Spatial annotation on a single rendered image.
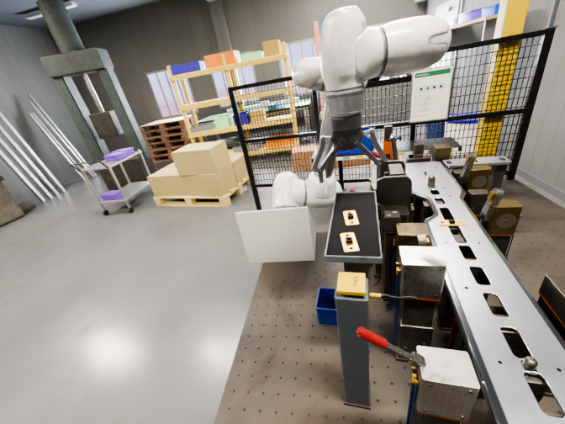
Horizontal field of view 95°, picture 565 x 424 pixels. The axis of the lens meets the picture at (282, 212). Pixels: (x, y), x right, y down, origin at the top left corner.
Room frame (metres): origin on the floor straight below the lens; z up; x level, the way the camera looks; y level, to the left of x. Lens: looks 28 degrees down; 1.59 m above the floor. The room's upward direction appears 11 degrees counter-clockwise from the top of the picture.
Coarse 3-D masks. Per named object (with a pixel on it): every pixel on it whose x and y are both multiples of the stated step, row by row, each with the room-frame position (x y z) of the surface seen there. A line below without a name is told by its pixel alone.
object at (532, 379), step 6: (522, 360) 0.29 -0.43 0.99; (528, 378) 0.25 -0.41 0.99; (534, 378) 0.25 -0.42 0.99; (540, 378) 0.25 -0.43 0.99; (534, 384) 0.24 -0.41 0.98; (540, 384) 0.24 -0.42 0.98; (546, 384) 0.24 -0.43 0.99; (534, 390) 0.24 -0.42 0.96; (540, 390) 0.24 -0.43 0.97; (546, 390) 0.24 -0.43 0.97; (540, 396) 0.24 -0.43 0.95; (486, 420) 0.29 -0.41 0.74; (492, 420) 0.27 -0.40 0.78
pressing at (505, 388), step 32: (416, 192) 1.04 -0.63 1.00; (448, 192) 0.99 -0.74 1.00; (480, 224) 0.73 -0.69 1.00; (448, 256) 0.60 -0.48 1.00; (480, 256) 0.58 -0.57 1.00; (448, 288) 0.48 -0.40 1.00; (480, 288) 0.47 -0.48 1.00; (512, 288) 0.45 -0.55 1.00; (480, 320) 0.38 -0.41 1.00; (512, 320) 0.37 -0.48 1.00; (544, 320) 0.35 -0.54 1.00; (480, 352) 0.31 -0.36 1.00; (512, 352) 0.30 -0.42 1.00; (544, 352) 0.29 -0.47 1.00; (480, 384) 0.26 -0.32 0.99; (512, 384) 0.24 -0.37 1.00; (512, 416) 0.20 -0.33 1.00; (544, 416) 0.19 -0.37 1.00
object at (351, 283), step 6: (342, 276) 0.44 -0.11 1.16; (348, 276) 0.44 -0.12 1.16; (354, 276) 0.43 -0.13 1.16; (360, 276) 0.43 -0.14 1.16; (342, 282) 0.42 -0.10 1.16; (348, 282) 0.42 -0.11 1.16; (354, 282) 0.42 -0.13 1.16; (360, 282) 0.41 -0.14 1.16; (342, 288) 0.41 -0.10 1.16; (348, 288) 0.40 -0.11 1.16; (354, 288) 0.40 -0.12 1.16; (360, 288) 0.40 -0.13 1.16; (348, 294) 0.39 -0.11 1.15; (354, 294) 0.39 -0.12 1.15; (360, 294) 0.39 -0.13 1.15
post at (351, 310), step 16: (336, 288) 0.43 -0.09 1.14; (336, 304) 0.40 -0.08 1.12; (352, 304) 0.39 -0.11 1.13; (352, 320) 0.39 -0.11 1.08; (368, 320) 0.38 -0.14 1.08; (352, 336) 0.39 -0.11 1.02; (352, 352) 0.39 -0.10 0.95; (368, 352) 0.38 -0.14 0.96; (352, 368) 0.39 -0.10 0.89; (368, 368) 0.38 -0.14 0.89; (352, 384) 0.39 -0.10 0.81; (368, 384) 0.38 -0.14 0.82; (352, 400) 0.39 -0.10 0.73; (368, 400) 0.38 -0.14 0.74
